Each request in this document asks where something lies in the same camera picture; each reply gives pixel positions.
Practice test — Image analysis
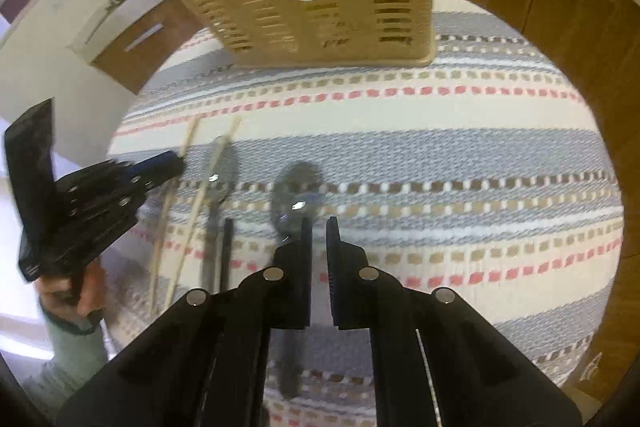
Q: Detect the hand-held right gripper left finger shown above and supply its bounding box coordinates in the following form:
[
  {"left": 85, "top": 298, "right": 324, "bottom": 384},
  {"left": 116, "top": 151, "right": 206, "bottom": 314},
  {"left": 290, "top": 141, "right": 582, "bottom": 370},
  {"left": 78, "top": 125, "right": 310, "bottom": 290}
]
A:
[{"left": 55, "top": 217, "right": 314, "bottom": 427}]

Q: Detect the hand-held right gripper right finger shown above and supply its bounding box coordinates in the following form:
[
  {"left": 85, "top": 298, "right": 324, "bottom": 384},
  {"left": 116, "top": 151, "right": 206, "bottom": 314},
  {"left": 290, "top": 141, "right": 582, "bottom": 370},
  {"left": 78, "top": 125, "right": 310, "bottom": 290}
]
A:
[{"left": 326, "top": 217, "right": 584, "bottom": 427}]

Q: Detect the black slim utensil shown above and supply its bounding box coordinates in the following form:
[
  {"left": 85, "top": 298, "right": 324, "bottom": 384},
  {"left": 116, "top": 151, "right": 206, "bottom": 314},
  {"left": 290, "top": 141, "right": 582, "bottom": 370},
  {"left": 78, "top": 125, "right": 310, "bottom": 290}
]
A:
[{"left": 219, "top": 218, "right": 236, "bottom": 294}]

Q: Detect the person's left forearm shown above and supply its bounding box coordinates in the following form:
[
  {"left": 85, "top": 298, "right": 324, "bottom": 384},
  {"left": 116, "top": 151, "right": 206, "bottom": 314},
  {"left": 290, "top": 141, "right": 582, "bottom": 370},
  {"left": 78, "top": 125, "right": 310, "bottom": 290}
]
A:
[{"left": 20, "top": 307, "right": 117, "bottom": 418}]

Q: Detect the metal cabinet handle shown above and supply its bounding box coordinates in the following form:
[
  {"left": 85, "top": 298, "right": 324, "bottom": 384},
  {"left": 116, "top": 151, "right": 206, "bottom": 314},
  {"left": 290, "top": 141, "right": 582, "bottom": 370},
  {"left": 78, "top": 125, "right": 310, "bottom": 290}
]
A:
[{"left": 124, "top": 25, "right": 164, "bottom": 53}]

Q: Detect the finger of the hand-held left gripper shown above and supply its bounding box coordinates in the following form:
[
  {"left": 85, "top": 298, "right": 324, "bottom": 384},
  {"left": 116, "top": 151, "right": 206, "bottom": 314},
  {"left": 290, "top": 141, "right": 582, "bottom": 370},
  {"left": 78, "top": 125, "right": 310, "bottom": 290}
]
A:
[
  {"left": 55, "top": 151, "right": 184, "bottom": 204},
  {"left": 56, "top": 189, "right": 151, "bottom": 269}
]

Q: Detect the striped woven mat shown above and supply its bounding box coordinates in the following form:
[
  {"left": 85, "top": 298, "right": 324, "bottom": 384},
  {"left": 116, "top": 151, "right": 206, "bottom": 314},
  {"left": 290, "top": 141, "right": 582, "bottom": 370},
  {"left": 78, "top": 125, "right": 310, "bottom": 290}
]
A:
[{"left": 100, "top": 0, "right": 626, "bottom": 427}]

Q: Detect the wooden chopstick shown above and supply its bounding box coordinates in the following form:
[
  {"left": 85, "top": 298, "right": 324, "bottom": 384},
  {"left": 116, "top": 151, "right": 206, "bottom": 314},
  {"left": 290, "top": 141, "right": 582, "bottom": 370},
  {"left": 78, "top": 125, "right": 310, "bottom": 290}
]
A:
[
  {"left": 164, "top": 117, "right": 243, "bottom": 305},
  {"left": 149, "top": 118, "right": 201, "bottom": 315}
]

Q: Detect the person's left hand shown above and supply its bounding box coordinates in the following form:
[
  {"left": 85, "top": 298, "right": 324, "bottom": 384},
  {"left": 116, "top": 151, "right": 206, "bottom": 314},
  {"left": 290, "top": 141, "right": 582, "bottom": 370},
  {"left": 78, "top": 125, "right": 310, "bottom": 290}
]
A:
[{"left": 37, "top": 254, "right": 108, "bottom": 333}]

